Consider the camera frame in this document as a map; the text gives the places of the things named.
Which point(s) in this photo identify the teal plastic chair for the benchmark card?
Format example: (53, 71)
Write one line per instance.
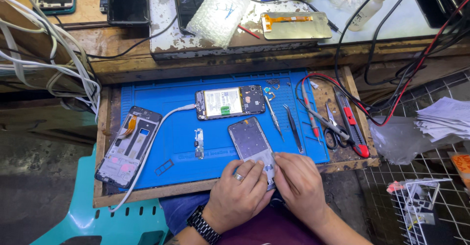
(88, 215)

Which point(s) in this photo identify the black phone with cracked screen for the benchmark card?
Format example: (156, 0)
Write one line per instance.
(189, 2)

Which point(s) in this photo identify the orange paper sign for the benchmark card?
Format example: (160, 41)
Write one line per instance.
(461, 167)

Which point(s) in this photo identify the black tweezers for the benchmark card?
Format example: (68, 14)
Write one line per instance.
(293, 129)

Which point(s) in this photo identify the red and black utility knife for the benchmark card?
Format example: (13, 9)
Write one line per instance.
(351, 125)

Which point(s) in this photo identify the blue silicone repair mat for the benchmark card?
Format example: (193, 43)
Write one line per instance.
(176, 138)

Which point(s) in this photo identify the black metal wristwatch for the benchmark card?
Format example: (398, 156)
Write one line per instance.
(203, 224)

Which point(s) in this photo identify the phone frame with orange flex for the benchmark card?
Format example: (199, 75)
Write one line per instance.
(126, 149)

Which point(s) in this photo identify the silver phone frame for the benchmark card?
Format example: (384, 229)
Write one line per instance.
(249, 138)

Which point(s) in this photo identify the thin red stick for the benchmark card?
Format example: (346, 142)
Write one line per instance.
(249, 31)

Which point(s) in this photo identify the stack of white papers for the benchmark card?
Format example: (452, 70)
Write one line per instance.
(444, 118)

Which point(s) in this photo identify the white glue bottle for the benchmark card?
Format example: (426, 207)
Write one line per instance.
(371, 8)

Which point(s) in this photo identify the person's left hand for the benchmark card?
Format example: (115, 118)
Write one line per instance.
(235, 201)

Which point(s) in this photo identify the phone display with orange flex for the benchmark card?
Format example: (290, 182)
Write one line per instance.
(297, 27)

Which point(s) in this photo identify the person's right hand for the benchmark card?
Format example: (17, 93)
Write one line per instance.
(304, 190)

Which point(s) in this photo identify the red multimeter probe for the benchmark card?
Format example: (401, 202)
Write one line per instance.
(310, 112)

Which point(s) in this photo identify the small dark phone parts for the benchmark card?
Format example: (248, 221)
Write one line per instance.
(273, 82)

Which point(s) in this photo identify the silver precision screwdriver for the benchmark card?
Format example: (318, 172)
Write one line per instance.
(273, 117)

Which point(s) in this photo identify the dark SIM card tray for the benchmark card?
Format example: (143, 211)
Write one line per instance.
(164, 167)

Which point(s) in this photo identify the opened phone with battery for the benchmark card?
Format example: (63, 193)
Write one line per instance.
(229, 102)

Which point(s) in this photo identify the clear plastic bag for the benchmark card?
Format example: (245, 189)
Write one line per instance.
(396, 142)

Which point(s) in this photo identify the white painted wooden board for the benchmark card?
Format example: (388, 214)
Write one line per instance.
(165, 24)

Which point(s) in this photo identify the blue jeans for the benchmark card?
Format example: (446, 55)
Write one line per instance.
(180, 208)

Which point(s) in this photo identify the small charging port board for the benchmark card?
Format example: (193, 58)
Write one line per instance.
(199, 144)

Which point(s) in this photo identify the black device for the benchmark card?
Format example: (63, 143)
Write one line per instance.
(429, 0)

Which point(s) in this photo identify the bubble wrap package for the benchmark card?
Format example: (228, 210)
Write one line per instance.
(220, 11)

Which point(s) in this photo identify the maroon shirt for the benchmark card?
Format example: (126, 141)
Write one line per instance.
(271, 228)

